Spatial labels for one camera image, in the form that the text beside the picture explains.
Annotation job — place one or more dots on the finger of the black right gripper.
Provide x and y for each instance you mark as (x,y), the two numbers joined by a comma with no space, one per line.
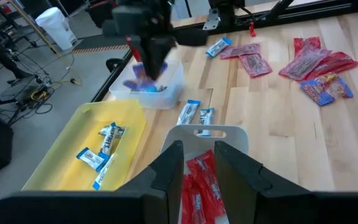
(149,56)
(165,53)

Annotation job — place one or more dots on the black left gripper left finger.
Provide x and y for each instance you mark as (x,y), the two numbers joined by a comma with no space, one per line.
(148,205)

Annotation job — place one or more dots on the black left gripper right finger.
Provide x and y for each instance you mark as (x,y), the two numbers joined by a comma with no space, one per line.
(259,205)

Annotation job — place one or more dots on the blue haribo gummy bag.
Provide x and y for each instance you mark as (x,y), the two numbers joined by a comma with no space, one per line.
(315,93)
(138,85)
(340,88)

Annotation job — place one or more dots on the green clear candy bag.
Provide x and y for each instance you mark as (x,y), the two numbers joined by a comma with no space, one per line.
(162,89)

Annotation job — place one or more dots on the red candy pack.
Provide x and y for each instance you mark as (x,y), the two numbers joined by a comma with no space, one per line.
(303,43)
(239,50)
(255,65)
(193,202)
(303,63)
(204,174)
(337,63)

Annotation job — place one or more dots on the clear plastic bin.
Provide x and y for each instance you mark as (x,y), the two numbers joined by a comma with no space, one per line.
(166,99)

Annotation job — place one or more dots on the black mat orange striped edge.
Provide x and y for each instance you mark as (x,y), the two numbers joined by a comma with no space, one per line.
(98,42)

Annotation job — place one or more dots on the small red tie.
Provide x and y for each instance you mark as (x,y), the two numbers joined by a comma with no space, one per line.
(252,30)

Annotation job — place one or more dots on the white trash bin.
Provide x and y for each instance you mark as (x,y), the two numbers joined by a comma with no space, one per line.
(56,29)

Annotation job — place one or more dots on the yellow plastic bin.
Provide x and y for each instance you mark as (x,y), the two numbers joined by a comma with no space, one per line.
(61,161)

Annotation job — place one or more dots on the black floor stand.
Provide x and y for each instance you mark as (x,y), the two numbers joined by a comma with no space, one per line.
(8,63)

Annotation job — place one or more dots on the black frame clamp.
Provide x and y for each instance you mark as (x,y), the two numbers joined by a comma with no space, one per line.
(113,63)

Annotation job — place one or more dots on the silver metal bracket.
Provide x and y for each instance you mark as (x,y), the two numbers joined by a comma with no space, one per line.
(211,20)

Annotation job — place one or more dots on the black aluminium table frame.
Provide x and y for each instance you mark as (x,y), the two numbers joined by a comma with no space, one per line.
(306,14)

